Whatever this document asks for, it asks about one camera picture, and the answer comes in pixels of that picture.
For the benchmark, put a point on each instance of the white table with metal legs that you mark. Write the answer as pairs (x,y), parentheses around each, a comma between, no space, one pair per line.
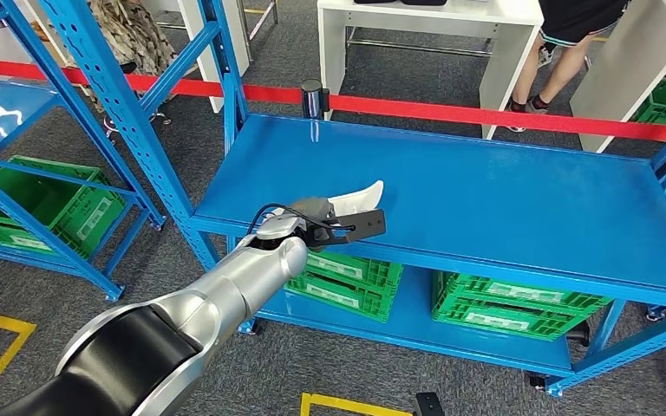
(224,29)

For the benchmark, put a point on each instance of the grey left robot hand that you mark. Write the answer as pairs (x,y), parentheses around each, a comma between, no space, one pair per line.
(316,209)

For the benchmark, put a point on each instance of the black case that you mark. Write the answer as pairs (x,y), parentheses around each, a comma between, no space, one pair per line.
(423,1)

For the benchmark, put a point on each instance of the black barrier post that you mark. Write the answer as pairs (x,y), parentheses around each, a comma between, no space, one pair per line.
(312,97)

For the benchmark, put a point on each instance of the black rack caster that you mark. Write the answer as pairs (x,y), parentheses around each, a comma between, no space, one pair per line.
(579,333)

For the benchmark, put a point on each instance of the red barrier belt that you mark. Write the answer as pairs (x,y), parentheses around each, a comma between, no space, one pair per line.
(453,112)

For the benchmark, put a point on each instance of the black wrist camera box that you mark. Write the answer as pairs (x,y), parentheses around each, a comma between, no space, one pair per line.
(367,225)

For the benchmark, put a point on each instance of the blue metal shelf rack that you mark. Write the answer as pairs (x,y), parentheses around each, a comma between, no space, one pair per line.
(0,109)

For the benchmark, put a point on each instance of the person standing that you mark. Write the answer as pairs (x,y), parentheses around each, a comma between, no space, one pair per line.
(574,17)

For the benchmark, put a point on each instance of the pale grey table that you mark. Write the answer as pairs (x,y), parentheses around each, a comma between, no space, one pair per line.
(626,69)

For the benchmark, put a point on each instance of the blue metal workbench rack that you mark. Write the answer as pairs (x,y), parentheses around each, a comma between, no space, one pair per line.
(482,212)

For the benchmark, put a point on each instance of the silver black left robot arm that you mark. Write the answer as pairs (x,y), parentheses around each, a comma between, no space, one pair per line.
(183,344)

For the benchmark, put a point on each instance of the open green plastic crate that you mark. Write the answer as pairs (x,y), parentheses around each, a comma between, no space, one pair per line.
(69,218)

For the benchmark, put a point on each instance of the black stool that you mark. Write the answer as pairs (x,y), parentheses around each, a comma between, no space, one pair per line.
(158,117)

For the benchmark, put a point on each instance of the white curved plastic part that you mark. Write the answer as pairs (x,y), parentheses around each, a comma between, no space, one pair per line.
(362,198)

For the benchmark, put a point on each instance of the folded green plastic crate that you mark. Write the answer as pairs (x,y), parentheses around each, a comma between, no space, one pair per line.
(511,310)
(344,287)

